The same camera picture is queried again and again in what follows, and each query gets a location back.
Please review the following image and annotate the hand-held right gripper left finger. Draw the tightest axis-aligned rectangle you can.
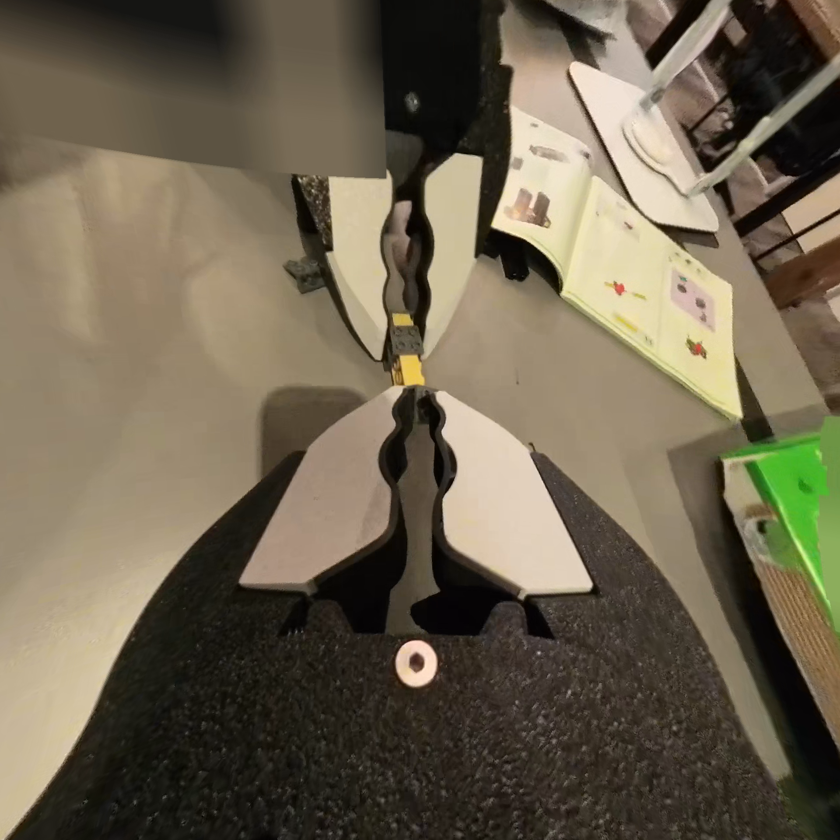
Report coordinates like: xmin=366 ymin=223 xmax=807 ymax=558
xmin=238 ymin=386 xmax=413 ymax=595

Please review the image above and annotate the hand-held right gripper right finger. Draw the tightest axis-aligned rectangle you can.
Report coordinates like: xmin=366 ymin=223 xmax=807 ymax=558
xmin=419 ymin=389 xmax=596 ymax=600

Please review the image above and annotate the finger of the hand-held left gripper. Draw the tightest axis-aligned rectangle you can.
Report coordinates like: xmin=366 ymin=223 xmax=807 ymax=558
xmin=419 ymin=154 xmax=487 ymax=358
xmin=326 ymin=176 xmax=396 ymax=363

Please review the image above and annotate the dark grey square brick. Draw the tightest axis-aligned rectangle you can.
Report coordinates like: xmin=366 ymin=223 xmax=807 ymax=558
xmin=283 ymin=258 xmax=327 ymax=296

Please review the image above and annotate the dark grey brick yellow tile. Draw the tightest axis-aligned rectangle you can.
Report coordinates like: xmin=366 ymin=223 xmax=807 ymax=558
xmin=388 ymin=311 xmax=427 ymax=358

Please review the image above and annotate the grey desk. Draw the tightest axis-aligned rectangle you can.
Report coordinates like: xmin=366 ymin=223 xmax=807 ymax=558
xmin=0 ymin=0 xmax=840 ymax=840

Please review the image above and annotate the open instruction booklet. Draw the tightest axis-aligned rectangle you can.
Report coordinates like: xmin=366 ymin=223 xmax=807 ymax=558
xmin=491 ymin=105 xmax=744 ymax=421

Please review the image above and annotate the green cardboard toy box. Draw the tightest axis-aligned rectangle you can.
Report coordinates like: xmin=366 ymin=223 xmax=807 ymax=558
xmin=718 ymin=413 xmax=840 ymax=742

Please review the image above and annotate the wooden furniture leg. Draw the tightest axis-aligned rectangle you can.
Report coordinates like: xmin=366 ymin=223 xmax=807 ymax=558
xmin=764 ymin=238 xmax=840 ymax=309

